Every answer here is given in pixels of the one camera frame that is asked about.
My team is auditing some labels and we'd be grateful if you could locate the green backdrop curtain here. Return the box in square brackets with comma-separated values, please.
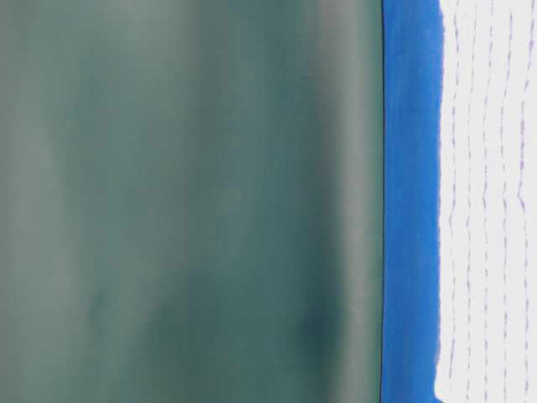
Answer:
[1, 1, 383, 402]

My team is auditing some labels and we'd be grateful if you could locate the blue striped white towel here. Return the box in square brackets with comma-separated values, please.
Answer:
[434, 1, 536, 402]

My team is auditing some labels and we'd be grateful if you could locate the blue table cloth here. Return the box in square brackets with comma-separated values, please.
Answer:
[380, 1, 444, 402]

